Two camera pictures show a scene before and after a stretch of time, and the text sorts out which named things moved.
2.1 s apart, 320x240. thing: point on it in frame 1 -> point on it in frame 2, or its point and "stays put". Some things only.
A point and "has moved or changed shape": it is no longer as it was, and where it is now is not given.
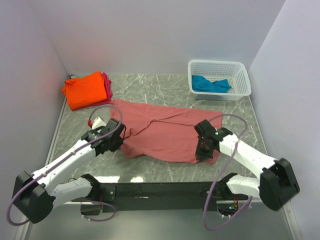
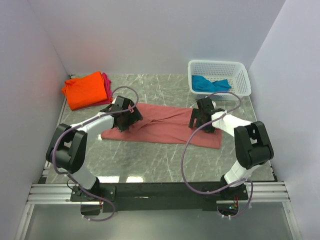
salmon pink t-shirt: [163, 132] has moved or changed shape
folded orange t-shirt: [84, 90] stays put
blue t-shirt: [201, 84] stays put
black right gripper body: [202, 151] -> [208, 128]
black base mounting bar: [118, 197] stays put
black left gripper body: [116, 142] -> [130, 118]
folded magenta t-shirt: [107, 85] stays put
